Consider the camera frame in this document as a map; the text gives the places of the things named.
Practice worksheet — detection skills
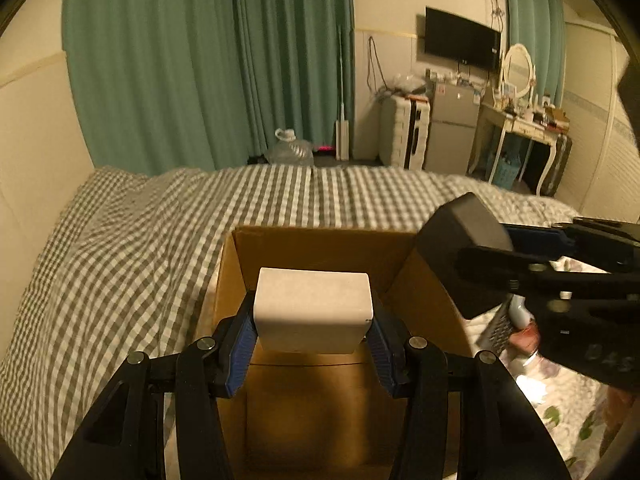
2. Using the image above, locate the black rectangular box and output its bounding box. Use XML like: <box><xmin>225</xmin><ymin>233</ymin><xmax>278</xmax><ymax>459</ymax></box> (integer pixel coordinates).
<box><xmin>416</xmin><ymin>192</ymin><xmax>513</xmax><ymax>320</ymax></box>

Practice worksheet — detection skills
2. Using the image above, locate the small white box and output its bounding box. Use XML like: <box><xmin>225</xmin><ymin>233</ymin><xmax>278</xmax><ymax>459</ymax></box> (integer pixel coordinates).
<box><xmin>253</xmin><ymin>268</ymin><xmax>373</xmax><ymax>354</ymax></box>

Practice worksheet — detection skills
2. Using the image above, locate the light blue earbud case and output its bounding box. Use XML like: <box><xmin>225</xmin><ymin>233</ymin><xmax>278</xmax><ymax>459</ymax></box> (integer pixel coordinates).
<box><xmin>508</xmin><ymin>295</ymin><xmax>535</xmax><ymax>332</ymax></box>

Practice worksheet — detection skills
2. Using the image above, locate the pink rose card box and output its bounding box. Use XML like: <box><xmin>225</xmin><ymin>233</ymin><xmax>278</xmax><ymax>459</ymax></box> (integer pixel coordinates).
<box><xmin>506</xmin><ymin>321</ymin><xmax>540</xmax><ymax>363</ymax></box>

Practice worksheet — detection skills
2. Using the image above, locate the black remote control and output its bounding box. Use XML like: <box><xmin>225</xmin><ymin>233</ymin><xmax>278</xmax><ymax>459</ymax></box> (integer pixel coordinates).
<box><xmin>476</xmin><ymin>301</ymin><xmax>514</xmax><ymax>356</ymax></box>

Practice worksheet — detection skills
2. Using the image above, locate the blue plastic basket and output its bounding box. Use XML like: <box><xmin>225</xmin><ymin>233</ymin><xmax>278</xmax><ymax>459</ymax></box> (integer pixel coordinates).
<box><xmin>485</xmin><ymin>152</ymin><xmax>521</xmax><ymax>190</ymax></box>

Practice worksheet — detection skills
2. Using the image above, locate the white floral quilt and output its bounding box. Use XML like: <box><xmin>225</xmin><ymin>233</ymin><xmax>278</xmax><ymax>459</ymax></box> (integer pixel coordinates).
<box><xmin>464</xmin><ymin>253</ymin><xmax>626</xmax><ymax>480</ymax></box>

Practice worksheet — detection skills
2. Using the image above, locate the dark suitcase by table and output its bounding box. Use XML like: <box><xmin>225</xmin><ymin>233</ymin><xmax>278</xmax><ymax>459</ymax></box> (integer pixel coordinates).
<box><xmin>540</xmin><ymin>133</ymin><xmax>573</xmax><ymax>196</ymax></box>

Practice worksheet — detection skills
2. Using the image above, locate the brown cardboard box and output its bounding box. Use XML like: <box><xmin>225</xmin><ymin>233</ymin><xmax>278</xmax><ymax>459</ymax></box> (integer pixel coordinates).
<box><xmin>205</xmin><ymin>226</ymin><xmax>471</xmax><ymax>479</ymax></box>

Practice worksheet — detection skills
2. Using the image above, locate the white dressing table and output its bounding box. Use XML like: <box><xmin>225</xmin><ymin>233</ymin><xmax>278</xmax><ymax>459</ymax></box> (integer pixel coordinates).
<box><xmin>468</xmin><ymin>103</ymin><xmax>559</xmax><ymax>196</ymax></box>

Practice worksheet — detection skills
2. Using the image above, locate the grey checkered bed sheet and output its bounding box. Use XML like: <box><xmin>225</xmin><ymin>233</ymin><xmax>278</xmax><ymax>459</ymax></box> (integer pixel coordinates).
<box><xmin>1</xmin><ymin>165</ymin><xmax>576</xmax><ymax>479</ymax></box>

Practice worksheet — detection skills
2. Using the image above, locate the silver mini fridge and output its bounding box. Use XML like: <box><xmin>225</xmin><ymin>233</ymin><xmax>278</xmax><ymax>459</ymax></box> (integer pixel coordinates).
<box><xmin>423</xmin><ymin>81</ymin><xmax>480</xmax><ymax>176</ymax></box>

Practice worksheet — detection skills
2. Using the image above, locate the oval vanity mirror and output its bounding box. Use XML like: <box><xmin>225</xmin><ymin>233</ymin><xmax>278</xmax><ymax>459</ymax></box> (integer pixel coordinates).
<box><xmin>500</xmin><ymin>44</ymin><xmax>535</xmax><ymax>100</ymax></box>

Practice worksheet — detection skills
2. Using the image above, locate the white suitcase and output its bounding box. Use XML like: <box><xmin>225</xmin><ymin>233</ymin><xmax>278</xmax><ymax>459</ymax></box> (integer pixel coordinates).
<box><xmin>378</xmin><ymin>94</ymin><xmax>431</xmax><ymax>170</ymax></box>

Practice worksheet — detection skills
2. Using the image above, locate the green curtain by window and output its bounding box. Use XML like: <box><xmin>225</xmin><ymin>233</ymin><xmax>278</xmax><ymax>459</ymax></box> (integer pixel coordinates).
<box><xmin>506</xmin><ymin>0</ymin><xmax>566</xmax><ymax>106</ymax></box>

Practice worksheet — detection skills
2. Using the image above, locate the clear water jug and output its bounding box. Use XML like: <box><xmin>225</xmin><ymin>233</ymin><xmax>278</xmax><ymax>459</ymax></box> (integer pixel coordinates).
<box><xmin>265</xmin><ymin>129</ymin><xmax>314</xmax><ymax>166</ymax></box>

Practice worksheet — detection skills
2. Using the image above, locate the white flat mop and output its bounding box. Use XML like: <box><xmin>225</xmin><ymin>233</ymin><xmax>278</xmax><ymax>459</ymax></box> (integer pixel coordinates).
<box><xmin>335</xmin><ymin>28</ymin><xmax>349</xmax><ymax>162</ymax></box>

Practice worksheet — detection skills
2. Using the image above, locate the large green curtain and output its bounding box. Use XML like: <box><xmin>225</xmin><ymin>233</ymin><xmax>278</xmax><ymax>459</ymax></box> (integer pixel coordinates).
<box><xmin>62</xmin><ymin>0</ymin><xmax>355</xmax><ymax>176</ymax></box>

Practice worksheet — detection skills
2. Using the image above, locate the black wall television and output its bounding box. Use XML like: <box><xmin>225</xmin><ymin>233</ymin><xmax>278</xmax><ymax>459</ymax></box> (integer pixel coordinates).
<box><xmin>424</xmin><ymin>8</ymin><xmax>501</xmax><ymax>72</ymax></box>

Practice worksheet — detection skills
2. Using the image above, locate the hanging black cable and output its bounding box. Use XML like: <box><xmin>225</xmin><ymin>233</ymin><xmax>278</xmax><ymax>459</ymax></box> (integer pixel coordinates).
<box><xmin>365</xmin><ymin>34</ymin><xmax>383</xmax><ymax>96</ymax></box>

